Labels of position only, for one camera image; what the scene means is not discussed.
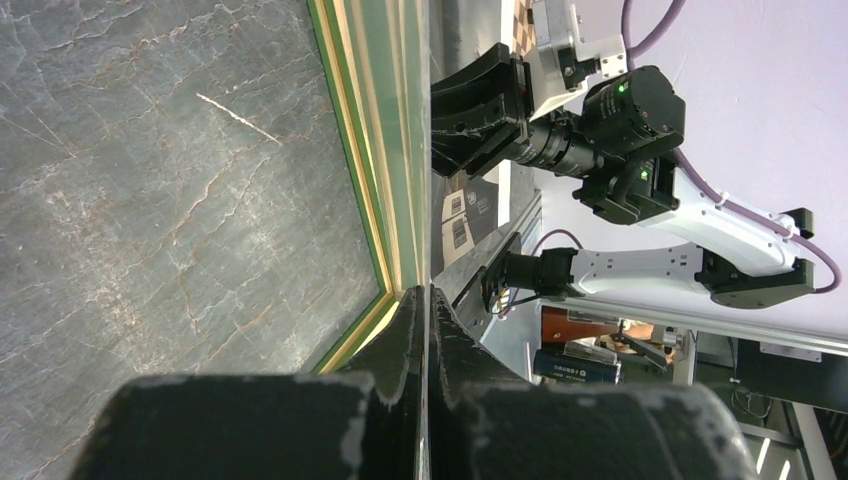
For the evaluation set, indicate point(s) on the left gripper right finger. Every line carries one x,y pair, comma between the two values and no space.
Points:
487,422

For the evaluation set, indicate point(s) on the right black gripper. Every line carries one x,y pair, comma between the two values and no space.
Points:
480,116

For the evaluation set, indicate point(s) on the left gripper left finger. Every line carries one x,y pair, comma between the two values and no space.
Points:
354,423

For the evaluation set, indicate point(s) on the light wooden picture frame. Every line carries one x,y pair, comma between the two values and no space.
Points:
329,19

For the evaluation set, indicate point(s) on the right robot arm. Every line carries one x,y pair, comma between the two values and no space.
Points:
588,116

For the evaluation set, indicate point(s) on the wooden chessboard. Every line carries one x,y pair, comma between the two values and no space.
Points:
523,27

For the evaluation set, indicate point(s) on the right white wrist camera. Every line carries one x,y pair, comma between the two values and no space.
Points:
560,62

